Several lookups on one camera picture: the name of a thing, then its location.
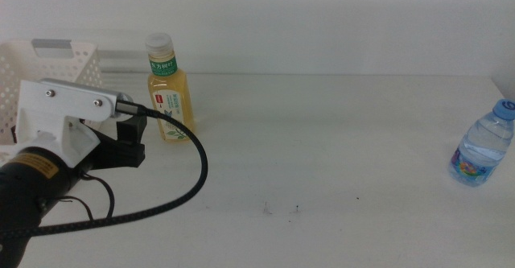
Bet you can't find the yellow tea bottle white cap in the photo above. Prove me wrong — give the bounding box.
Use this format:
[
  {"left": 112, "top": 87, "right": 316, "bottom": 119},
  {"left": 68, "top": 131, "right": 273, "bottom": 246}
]
[{"left": 144, "top": 32, "right": 196, "bottom": 142}]

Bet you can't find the clear water bottle blue cap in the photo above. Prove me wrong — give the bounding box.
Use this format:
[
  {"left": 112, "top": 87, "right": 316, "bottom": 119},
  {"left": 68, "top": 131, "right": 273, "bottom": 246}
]
[{"left": 447, "top": 98, "right": 515, "bottom": 188}]

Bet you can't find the white perforated plastic basket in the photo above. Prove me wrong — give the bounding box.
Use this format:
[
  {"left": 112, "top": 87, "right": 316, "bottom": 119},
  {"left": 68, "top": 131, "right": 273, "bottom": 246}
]
[{"left": 0, "top": 39, "right": 104, "bottom": 164}]

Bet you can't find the thin black cable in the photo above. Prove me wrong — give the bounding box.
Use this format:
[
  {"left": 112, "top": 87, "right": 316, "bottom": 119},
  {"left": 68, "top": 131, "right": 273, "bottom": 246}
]
[{"left": 60, "top": 173, "right": 116, "bottom": 221}]

